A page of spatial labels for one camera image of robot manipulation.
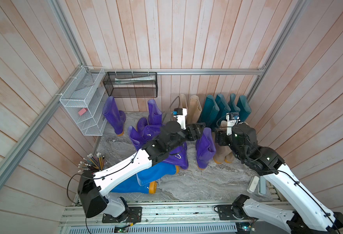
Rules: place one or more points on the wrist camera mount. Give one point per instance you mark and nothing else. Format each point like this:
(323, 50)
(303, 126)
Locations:
(180, 115)
(232, 119)

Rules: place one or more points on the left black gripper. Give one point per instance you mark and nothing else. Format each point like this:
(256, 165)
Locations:
(198, 134)

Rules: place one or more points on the large purple boot front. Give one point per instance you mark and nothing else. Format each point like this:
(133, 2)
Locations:
(205, 149)

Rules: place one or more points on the large beige boot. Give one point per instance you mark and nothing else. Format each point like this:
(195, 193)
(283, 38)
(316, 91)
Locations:
(221, 151)

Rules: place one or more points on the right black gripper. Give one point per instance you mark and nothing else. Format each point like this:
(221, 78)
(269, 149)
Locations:
(220, 136)

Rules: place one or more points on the white wire mesh shelf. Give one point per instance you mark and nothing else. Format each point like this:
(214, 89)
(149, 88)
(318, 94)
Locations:
(84, 90)

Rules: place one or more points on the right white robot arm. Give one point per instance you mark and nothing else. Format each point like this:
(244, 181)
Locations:
(309, 215)

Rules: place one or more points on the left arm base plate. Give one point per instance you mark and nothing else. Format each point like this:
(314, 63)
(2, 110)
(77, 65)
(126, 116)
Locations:
(132, 214)

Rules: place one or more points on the pink eraser block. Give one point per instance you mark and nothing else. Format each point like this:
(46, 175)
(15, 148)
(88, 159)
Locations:
(82, 111)

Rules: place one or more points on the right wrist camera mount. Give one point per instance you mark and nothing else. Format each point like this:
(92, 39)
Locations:
(232, 119)

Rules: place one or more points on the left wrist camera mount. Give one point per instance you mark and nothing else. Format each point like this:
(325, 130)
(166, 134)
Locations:
(180, 115)

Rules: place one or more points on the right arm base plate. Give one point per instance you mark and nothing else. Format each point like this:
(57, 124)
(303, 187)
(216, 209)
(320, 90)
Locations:
(229, 212)

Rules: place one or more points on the blue boot upper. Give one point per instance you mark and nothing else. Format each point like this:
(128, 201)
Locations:
(156, 172)

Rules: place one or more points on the pink pencil cup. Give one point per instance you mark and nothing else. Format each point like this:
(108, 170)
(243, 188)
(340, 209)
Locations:
(93, 163)

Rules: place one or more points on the black wire mesh basket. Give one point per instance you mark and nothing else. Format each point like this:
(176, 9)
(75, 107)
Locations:
(131, 84)

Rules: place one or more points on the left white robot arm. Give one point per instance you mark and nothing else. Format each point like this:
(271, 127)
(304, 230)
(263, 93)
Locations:
(94, 187)

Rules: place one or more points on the teal boot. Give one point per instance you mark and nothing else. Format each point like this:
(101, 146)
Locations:
(232, 105)
(209, 111)
(223, 110)
(245, 109)

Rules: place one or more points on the aluminium frame rail back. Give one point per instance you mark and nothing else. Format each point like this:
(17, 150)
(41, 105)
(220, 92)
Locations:
(208, 71)

